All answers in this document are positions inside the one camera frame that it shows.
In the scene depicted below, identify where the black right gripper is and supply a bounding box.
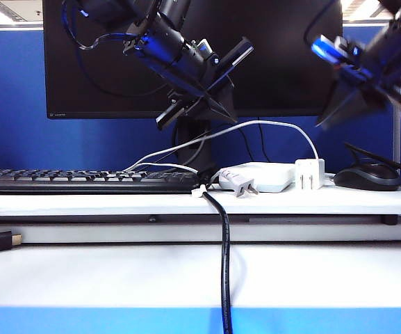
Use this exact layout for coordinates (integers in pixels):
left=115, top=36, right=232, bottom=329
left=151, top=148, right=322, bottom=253
left=316, top=51, right=401, bottom=129

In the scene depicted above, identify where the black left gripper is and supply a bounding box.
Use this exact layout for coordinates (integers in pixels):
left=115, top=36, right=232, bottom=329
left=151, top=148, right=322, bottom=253
left=123, top=17, right=256, bottom=131

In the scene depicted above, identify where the white charger cable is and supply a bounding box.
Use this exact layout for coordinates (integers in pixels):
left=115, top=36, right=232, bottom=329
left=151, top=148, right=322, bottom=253
left=122, top=120, right=321, bottom=175

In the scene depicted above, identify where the white USB charger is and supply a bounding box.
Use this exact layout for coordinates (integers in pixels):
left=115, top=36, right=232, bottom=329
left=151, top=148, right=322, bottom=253
left=294, top=158, right=326, bottom=191

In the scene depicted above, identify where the white power strip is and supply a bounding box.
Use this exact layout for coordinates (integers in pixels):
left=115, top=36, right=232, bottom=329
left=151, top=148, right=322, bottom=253
left=217, top=161, right=297, bottom=193

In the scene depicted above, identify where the thick black power cable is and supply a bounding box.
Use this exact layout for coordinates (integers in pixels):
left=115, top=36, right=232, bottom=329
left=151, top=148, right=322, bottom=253
left=196, top=166, right=236, bottom=334

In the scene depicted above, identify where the black ASUS monitor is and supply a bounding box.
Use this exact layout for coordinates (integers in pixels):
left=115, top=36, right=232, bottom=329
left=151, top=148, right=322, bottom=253
left=42, top=0, right=343, bottom=173

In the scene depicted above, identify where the white two-prong plug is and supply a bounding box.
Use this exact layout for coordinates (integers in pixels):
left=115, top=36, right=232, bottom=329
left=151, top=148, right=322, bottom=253
left=218, top=166, right=259, bottom=199

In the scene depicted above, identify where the black computer mouse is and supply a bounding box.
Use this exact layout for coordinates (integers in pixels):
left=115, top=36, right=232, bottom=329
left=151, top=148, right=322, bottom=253
left=333, top=163, right=401, bottom=192

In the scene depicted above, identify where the black Logitech keyboard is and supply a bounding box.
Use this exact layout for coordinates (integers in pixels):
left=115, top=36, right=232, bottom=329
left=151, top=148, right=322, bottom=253
left=0, top=168, right=202, bottom=195

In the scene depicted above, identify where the thin black cable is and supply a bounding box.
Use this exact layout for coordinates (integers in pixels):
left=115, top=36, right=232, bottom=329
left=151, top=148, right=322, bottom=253
left=256, top=123, right=277, bottom=167
left=237, top=128, right=259, bottom=167

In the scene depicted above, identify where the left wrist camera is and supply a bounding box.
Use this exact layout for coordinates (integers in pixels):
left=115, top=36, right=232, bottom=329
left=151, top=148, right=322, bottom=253
left=191, top=38, right=220, bottom=66

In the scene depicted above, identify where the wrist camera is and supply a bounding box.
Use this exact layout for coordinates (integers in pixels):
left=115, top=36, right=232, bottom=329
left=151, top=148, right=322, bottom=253
left=191, top=38, right=220, bottom=66
left=310, top=33, right=359, bottom=67

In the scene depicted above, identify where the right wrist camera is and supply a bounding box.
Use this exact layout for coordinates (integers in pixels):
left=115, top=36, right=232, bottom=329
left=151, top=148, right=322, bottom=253
left=310, top=33, right=359, bottom=67

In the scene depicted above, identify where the silver partition post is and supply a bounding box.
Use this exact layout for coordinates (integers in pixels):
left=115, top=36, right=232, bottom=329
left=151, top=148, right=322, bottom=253
left=393, top=79, right=401, bottom=171

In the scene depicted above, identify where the black mouse cable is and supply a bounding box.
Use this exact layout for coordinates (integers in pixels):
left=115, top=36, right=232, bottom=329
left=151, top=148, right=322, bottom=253
left=344, top=141, right=401, bottom=175

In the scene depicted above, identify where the blue robot arm cable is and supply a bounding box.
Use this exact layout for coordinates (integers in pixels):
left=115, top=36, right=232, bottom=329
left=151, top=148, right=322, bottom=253
left=60, top=0, right=137, bottom=50

